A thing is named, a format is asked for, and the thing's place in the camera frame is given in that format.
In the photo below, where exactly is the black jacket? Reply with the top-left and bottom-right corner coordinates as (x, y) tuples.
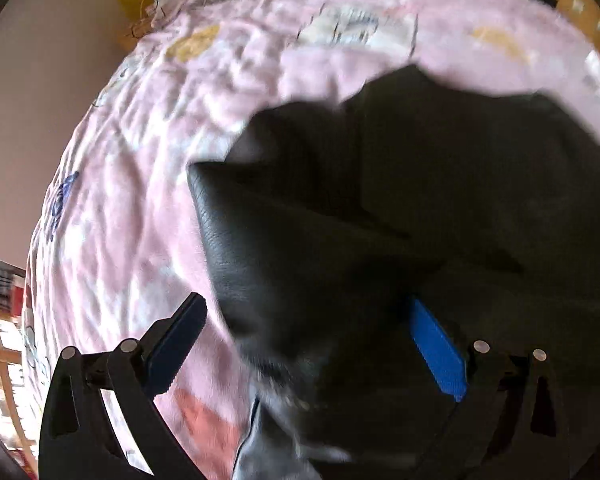
(186, 64), (600, 480)

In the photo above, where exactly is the wooden shelf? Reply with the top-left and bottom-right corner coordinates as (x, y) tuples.
(0, 252), (38, 471)

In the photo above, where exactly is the pink printed blanket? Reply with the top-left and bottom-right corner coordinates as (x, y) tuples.
(24, 0), (600, 480)

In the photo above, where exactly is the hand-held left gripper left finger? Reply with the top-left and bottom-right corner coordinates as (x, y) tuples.
(38, 292), (208, 480)

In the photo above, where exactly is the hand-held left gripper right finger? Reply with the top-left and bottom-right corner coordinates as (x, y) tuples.
(410, 299), (576, 480)

